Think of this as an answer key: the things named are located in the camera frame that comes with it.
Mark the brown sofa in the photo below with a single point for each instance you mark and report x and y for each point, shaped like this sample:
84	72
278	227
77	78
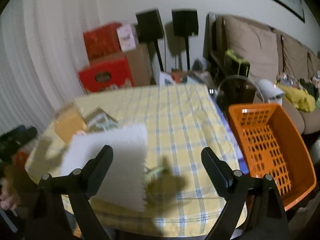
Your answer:
217	44

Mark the far beige cushion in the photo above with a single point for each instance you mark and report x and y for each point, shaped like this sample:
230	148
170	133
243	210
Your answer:
313	64

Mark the small pink white box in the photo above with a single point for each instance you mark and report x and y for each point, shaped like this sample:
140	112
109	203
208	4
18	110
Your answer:
127	37

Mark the white foam mesh sheet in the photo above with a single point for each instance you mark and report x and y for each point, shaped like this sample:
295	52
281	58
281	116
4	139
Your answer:
124	183

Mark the tan boxed packet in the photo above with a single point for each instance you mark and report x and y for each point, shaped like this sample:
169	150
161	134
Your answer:
68	122

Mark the black speaker on stand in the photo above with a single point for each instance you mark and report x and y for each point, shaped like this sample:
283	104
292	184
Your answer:
151	30
185	24

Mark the white curtain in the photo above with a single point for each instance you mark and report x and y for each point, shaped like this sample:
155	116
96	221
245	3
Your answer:
42	51

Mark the person's left hand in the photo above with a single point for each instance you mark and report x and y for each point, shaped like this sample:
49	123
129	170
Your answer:
9	197

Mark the red collection gift box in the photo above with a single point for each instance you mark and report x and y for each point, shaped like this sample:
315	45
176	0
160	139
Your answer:
107	75

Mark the left black speaker on stand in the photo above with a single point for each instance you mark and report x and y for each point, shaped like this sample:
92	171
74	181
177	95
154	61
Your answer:
151	30

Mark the light green clothes clip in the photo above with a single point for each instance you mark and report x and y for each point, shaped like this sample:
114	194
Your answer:
152	174

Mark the yellow cloth on sofa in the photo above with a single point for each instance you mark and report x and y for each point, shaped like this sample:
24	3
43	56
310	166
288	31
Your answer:
299	98

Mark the middle beige cushion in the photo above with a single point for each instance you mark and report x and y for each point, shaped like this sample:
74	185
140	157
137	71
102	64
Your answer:
295	57

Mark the olive card packet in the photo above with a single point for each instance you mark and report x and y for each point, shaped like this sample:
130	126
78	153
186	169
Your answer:
99	121

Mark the brown cardboard box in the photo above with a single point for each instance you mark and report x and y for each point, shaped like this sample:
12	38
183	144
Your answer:
139	63

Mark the green black power station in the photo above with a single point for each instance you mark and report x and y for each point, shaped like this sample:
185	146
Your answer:
236	64

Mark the red plastic bag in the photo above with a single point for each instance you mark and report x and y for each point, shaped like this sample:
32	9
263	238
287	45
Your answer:
19	160

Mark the red gift box upper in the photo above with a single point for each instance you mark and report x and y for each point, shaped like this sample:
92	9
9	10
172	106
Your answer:
102	41

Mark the right black speaker on stand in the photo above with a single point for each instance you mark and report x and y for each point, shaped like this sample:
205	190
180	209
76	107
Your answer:
185	24

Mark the large beige cushion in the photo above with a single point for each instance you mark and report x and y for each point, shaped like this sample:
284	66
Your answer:
258	46

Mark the white nail lamp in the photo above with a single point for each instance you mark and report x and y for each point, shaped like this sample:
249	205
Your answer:
270	92

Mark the orange plastic basket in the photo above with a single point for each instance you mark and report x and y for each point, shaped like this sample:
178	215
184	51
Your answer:
271	144

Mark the yellow checked tablecloth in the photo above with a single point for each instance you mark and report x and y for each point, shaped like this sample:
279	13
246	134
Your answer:
181	120

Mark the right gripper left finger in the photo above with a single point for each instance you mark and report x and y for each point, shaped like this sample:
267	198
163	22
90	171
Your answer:
47	218

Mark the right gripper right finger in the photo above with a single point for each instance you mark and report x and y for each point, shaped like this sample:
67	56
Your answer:
266	219

